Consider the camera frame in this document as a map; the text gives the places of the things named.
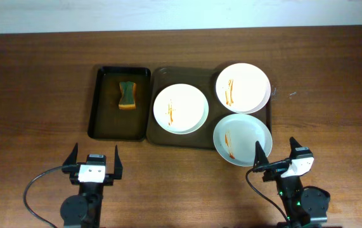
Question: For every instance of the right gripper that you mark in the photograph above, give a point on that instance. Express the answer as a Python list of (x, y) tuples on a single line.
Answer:
[(271, 174)]

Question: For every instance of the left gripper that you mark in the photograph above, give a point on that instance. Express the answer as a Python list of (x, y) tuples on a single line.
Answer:
[(73, 177)]

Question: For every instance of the grey white plate bottom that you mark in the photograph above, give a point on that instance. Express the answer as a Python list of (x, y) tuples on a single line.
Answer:
[(235, 137)]

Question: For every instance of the white pink plate top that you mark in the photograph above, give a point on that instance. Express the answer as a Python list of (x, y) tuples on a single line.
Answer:
[(243, 88)]

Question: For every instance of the orange green sponge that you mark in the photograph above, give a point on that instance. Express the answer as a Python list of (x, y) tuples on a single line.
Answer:
[(128, 95)]

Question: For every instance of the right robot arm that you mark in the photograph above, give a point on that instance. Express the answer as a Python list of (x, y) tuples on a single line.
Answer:
[(303, 206)]

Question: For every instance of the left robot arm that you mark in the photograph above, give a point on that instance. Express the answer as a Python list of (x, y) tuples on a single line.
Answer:
[(84, 209)]

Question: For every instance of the black water tray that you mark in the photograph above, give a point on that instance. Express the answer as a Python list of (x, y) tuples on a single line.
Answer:
[(107, 121)]

